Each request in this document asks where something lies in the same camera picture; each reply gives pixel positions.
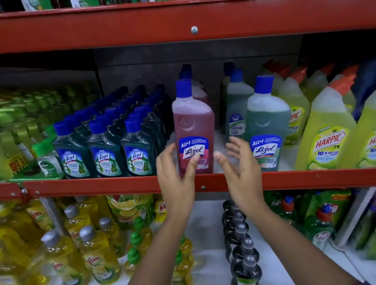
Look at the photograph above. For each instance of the rows of pale green bottles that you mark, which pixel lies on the rows of pale green bottles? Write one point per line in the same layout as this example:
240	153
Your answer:
7	134

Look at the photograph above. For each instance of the white shelf divider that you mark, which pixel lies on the white shelf divider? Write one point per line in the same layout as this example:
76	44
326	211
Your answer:
353	216

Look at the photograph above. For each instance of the small white green-capped bottle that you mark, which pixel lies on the small white green-capped bottle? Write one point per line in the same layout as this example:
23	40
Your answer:
48	160

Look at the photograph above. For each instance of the dark blue cleaner bottles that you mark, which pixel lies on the dark blue cleaner bottles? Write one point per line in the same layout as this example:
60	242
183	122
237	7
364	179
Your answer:
370	82

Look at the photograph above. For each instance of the rows of lime toilet cleaners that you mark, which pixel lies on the rows of lime toilet cleaners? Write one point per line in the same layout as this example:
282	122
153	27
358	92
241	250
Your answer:
334	120

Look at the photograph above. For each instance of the group of yellow dishwash bottles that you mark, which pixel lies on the group of yellow dishwash bottles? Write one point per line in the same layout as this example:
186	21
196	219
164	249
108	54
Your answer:
51	251

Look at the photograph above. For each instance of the person's left thumb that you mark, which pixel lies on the person's left thumb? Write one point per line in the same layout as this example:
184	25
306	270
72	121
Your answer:
192	168

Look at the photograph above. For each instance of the green cardboard tray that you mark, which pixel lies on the green cardboard tray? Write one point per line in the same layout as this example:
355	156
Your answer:
29	174

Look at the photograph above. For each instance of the person's right forearm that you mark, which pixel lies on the person's right forearm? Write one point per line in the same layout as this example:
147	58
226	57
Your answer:
299	256

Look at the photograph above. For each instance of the group of small green-capped bottles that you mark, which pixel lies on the group of small green-capped bottles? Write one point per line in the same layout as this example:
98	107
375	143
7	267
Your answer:
160	252

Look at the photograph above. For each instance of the person's right thumb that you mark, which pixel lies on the person's right thumb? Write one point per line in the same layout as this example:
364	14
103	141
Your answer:
225	164

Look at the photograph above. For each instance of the green lemon-print refill pouch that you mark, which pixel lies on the green lemon-print refill pouch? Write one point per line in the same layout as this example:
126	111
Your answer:
129	208

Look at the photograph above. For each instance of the person's left forearm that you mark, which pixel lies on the person's left forearm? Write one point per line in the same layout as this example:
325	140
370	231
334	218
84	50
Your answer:
155	269

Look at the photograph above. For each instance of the person's left hand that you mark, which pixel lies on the person's left hand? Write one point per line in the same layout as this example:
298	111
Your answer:
176	192

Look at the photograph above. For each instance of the pink floor cleaner bottle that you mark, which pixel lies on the pink floor cleaner bottle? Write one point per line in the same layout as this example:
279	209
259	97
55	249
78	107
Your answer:
199	92
194	123

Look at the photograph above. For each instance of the rows of dark green bottles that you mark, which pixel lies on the rows of dark green bottles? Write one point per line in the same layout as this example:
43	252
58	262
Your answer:
106	139

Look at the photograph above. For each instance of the row of black bottles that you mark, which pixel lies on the row of black bottles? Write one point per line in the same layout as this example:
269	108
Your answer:
243	252

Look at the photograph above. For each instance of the group of green dishwash bottles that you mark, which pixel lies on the group of green dishwash bottles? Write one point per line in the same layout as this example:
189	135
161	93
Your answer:
311	214

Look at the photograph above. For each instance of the person's right hand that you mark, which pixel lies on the person's right hand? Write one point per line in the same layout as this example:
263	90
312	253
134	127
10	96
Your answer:
247	184

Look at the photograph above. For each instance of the silver shelf screw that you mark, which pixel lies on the silver shelf screw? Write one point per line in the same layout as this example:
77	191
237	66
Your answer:
194	30

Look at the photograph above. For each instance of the grey-green floor cleaner bottle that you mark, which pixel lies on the grey-green floor cleaner bottle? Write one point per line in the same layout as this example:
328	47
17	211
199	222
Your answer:
268	118
225	85
238	108

